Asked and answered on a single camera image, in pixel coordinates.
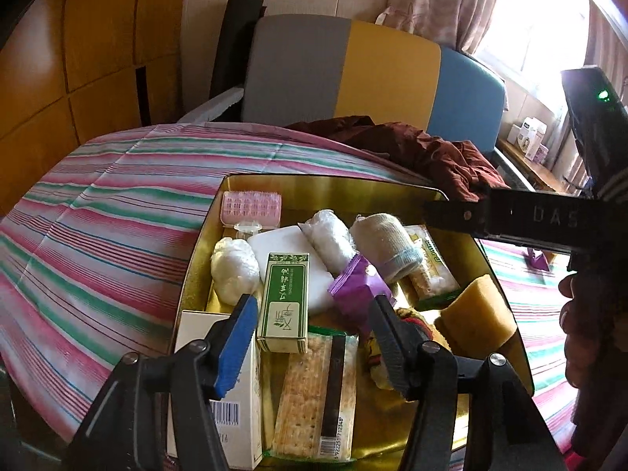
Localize gold lined maroon box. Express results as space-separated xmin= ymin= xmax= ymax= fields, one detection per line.
xmin=172 ymin=174 xmax=534 ymax=470

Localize small green white box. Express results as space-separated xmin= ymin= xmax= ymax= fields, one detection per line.
xmin=257 ymin=253 xmax=310 ymax=354

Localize white boxes on table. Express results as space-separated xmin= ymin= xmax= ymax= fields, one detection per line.
xmin=507 ymin=117 xmax=548 ymax=164

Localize grey bed rail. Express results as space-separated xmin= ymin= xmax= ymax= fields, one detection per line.
xmin=178 ymin=87 xmax=245 ymax=126

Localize striped bed sheet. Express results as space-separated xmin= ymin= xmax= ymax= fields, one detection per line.
xmin=0 ymin=121 xmax=580 ymax=471

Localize yellow sponge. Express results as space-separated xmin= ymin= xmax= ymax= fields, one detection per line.
xmin=438 ymin=274 xmax=517 ymax=360

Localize rust red blanket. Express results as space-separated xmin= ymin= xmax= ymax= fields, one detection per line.
xmin=288 ymin=116 xmax=507 ymax=202

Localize cracker packet black label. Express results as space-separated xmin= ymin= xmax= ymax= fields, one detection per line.
xmin=268 ymin=327 xmax=359 ymax=465

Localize window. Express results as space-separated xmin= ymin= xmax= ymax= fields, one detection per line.
xmin=475 ymin=0 xmax=590 ymax=113

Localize beige sock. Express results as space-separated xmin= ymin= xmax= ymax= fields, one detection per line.
xmin=349 ymin=213 xmax=423 ymax=284

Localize white plastic bag bundle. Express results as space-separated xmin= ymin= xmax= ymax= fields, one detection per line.
xmin=298 ymin=210 xmax=358 ymax=276

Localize person right hand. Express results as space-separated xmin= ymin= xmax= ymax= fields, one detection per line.
xmin=559 ymin=271 xmax=627 ymax=423

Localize beige carton with barcode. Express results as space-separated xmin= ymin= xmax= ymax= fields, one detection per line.
xmin=175 ymin=310 xmax=263 ymax=470

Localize wooden side table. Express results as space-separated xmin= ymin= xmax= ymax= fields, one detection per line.
xmin=497 ymin=138 xmax=567 ymax=195

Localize grey yellow blue headboard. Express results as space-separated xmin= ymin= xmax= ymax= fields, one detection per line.
xmin=242 ymin=14 xmax=506 ymax=154

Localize green label cracker packet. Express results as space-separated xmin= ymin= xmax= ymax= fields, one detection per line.
xmin=405 ymin=225 xmax=460 ymax=301

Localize purple snack packet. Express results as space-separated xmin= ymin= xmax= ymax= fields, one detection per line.
xmin=328 ymin=253 xmax=396 ymax=336
xmin=525 ymin=248 xmax=550 ymax=271

